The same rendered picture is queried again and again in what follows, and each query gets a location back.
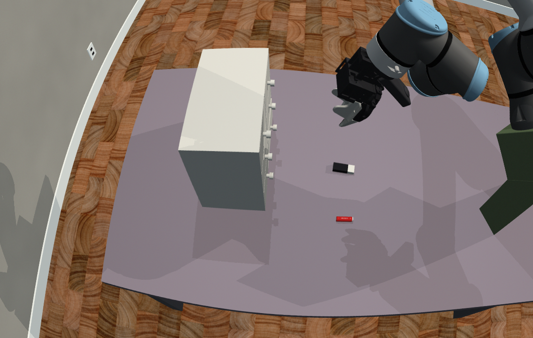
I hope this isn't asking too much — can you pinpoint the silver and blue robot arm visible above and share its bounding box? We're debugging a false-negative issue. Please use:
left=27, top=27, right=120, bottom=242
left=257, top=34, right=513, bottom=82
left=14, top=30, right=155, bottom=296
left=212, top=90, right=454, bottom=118
left=366, top=0, right=533, bottom=131

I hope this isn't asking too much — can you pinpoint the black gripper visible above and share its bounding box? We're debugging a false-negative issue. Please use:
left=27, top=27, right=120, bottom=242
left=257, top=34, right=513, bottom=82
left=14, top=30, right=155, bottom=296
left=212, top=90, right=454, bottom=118
left=332, top=47, right=394, bottom=127

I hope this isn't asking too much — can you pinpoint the red aa battery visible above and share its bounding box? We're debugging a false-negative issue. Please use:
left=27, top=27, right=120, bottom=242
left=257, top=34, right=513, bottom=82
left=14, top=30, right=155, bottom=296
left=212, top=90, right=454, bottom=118
left=336, top=216, right=353, bottom=222

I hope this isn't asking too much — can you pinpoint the white drawer with knob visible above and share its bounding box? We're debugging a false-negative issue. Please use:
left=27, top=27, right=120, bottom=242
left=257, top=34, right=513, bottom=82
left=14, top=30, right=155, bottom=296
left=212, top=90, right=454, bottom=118
left=264, top=57, right=275, bottom=113
left=259, top=101, right=271, bottom=171

